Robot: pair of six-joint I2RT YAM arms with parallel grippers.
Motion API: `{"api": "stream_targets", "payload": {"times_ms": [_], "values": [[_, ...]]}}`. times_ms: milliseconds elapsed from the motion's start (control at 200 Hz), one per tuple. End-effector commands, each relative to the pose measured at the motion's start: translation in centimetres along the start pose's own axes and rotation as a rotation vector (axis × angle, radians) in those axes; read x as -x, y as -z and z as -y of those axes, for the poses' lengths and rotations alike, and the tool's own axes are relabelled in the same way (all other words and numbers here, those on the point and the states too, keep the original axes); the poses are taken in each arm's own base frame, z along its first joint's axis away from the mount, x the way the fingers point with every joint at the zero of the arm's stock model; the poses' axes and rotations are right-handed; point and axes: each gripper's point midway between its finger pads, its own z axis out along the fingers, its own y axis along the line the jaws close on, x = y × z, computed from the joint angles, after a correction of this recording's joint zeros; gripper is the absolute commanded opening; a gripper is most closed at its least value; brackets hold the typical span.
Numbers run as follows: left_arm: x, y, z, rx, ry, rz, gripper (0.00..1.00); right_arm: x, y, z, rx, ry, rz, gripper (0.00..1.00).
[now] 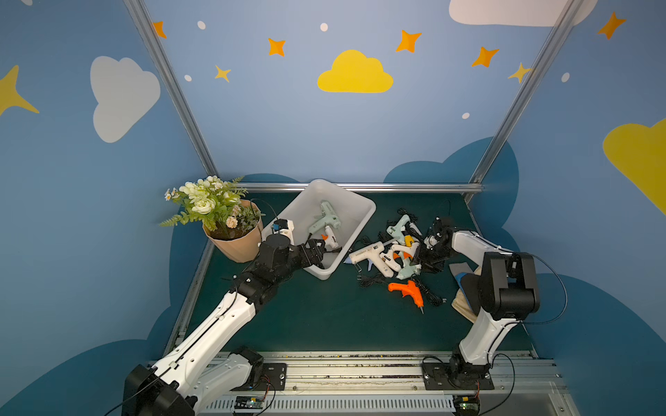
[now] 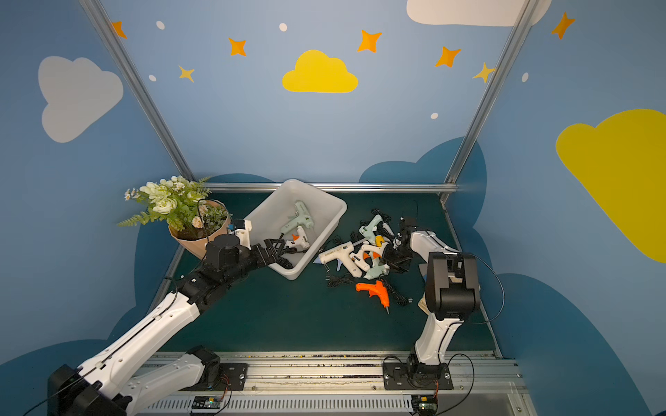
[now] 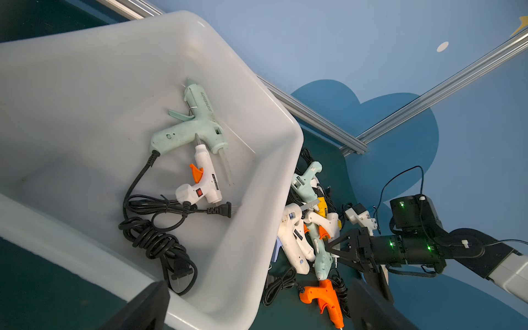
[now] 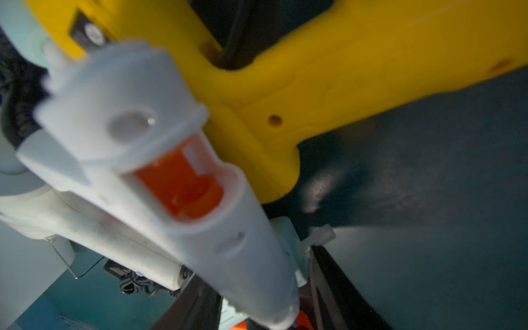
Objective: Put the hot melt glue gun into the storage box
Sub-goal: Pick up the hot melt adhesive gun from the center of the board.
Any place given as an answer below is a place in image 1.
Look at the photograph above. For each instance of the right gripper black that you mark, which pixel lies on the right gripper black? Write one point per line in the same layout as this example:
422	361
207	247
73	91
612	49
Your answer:
437	244

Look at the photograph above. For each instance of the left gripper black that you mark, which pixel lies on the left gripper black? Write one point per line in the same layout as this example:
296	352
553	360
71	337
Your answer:
312	252

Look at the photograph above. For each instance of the small mint glue gun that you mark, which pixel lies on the small mint glue gun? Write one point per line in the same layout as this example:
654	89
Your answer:
408	270

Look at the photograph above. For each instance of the large mint green glue gun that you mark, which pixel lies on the large mint green glue gun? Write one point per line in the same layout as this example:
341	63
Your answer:
328	217

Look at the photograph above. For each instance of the white glue gun orange trigger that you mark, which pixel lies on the white glue gun orange trigger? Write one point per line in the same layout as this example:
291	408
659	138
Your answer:
398	252

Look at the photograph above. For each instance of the small white orange-trigger glue gun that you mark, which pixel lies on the small white orange-trigger glue gun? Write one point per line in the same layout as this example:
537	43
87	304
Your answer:
330	241

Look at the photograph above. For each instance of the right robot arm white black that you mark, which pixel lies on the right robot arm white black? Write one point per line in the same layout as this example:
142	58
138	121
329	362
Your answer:
504	294

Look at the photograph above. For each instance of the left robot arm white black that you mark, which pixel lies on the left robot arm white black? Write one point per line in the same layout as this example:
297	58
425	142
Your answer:
182	382

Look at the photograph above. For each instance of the mint glue gun at back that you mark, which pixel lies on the mint glue gun at back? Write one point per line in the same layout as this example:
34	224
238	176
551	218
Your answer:
402	230

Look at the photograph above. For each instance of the white plastic storage box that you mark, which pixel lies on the white plastic storage box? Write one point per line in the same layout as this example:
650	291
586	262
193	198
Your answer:
353	209

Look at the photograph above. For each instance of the large white Greeler glue gun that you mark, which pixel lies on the large white Greeler glue gun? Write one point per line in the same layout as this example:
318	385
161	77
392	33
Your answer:
373	254

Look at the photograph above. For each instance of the beige work glove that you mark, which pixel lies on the beige work glove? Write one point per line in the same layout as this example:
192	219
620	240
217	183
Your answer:
461	303

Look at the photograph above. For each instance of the artificial flower plant in pot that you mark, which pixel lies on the artificial flower plant in pot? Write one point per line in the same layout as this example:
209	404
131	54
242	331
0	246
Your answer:
229	220

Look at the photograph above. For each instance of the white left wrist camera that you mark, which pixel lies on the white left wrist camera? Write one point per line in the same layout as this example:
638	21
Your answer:
284	227

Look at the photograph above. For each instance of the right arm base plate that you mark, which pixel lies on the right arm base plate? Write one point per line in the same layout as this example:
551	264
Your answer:
448	376

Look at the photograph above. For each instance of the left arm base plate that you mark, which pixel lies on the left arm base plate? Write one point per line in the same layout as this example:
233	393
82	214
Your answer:
265	377

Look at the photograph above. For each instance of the aluminium rail frame front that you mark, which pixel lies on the aluminium rail frame front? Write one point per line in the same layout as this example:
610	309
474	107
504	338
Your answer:
410	382

